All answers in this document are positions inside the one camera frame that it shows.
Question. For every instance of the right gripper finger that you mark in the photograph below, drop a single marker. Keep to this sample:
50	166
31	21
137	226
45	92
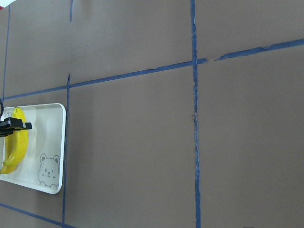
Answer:
10	125

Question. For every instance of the white bear tray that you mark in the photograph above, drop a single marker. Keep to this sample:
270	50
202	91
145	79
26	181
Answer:
42	167

